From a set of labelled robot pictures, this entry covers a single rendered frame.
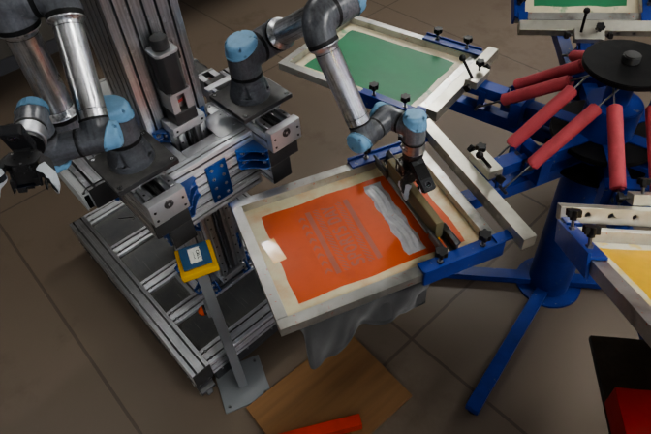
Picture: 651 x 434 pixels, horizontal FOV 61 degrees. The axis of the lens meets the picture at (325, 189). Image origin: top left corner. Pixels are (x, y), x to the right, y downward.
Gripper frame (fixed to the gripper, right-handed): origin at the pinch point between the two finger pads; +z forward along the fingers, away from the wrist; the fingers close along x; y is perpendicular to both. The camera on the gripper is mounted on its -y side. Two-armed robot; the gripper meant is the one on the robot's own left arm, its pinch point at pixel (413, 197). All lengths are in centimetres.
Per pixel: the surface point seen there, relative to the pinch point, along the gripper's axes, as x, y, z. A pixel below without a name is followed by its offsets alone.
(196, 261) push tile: 78, 9, 5
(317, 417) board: 52, -18, 100
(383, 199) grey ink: 7.4, 8.7, 6.0
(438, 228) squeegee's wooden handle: 0.5, -17.8, -1.9
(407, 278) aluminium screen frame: 17.5, -28.5, 2.9
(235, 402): 83, 4, 101
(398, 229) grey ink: 9.1, -6.7, 5.9
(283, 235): 47.0, 8.2, 6.4
